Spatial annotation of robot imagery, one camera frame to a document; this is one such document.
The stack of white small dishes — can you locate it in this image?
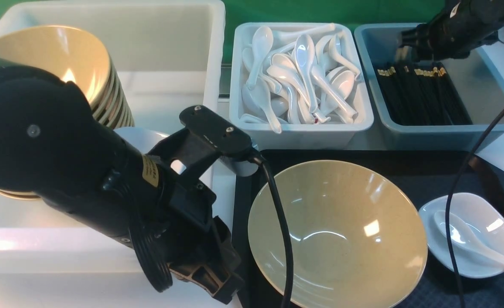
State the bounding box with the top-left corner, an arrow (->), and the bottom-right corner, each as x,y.
114,127 -> 169,154

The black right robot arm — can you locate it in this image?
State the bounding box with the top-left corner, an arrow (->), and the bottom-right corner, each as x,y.
394,0 -> 504,62

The bundle of black chopsticks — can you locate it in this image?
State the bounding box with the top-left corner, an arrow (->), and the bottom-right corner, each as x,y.
374,62 -> 472,126

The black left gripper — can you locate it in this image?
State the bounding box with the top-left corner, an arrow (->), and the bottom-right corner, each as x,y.
158,184 -> 244,305

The tan noodle bowl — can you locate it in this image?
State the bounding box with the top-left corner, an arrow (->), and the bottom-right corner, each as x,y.
248,160 -> 429,308

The white spoon bin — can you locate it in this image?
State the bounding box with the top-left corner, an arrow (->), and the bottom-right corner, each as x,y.
229,22 -> 374,151

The black right camera cable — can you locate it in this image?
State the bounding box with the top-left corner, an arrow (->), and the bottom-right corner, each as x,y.
445,88 -> 504,308

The white small dish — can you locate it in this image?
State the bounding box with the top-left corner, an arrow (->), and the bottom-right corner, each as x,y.
418,192 -> 504,279

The white ceramic soup spoon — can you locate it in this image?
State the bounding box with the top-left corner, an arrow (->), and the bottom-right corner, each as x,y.
433,210 -> 504,279

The blue chopstick bin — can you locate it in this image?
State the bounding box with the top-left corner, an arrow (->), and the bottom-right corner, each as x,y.
354,23 -> 504,151

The black left camera cable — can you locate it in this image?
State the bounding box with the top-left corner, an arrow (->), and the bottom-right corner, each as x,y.
248,154 -> 294,308

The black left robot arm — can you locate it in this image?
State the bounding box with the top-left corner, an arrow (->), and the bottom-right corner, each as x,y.
0,59 -> 245,304

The green backdrop cloth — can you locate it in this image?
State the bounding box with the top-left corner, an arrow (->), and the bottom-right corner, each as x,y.
0,0 -> 449,65

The large white plastic tub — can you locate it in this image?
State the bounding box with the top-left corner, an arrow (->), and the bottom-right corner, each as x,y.
0,0 -> 225,274

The black camera cable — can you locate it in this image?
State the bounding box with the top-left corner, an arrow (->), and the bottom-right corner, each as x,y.
248,154 -> 294,308
445,88 -> 504,308

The stack of tan noodle bowls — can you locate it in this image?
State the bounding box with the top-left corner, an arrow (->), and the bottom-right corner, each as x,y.
0,25 -> 124,195

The pile of white soup spoons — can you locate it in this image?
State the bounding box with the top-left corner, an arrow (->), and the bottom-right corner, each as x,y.
240,24 -> 361,134

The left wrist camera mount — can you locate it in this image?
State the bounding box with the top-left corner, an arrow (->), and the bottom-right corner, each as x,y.
148,105 -> 259,186

